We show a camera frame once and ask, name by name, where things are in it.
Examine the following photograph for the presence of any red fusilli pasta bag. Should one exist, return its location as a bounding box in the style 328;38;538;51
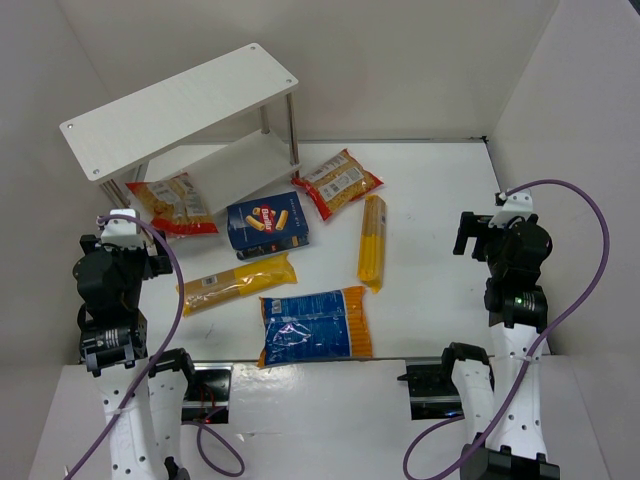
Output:
126;173;218;237

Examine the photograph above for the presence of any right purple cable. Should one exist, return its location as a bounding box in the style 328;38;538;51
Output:
402;178;613;480

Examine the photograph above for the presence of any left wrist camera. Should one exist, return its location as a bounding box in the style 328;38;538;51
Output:
98;209;150;250

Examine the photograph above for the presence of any red macaroni bag near shelf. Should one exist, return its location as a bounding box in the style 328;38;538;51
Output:
291;149;383;221

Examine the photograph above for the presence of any yellow spaghetti pack right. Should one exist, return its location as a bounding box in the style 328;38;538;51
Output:
357;195;387;294

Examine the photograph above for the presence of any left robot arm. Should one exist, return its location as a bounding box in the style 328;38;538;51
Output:
73;235;194;479

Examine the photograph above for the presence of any yellow spaghetti pack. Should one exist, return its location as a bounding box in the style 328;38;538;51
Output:
357;195;387;294
182;253;297;317

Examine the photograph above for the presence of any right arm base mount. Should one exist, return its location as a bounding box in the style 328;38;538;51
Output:
397;361;462;421

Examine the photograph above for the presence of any white two-tier shelf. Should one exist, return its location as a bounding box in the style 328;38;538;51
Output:
60;43;300;213

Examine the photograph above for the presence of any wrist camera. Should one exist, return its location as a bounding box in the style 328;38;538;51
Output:
489;189;533;229
98;209;150;250

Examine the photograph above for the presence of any purple cable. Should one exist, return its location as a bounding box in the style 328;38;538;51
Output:
62;214;246;480
402;178;613;480

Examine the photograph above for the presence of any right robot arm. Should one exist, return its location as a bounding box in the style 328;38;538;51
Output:
443;212;560;479

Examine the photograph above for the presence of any yellow spaghetti pack left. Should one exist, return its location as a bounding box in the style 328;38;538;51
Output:
182;253;297;317

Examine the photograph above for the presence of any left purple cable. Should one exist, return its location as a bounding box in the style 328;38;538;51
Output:
62;214;246;480

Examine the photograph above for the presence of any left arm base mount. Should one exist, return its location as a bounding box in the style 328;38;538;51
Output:
149;364;231;424

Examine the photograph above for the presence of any blue Barilla pasta box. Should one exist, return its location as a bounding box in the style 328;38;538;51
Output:
226;191;309;261

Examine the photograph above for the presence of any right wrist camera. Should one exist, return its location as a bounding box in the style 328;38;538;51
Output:
489;189;533;229

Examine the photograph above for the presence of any blue and orange pasta bag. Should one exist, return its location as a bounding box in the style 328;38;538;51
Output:
257;286;373;367

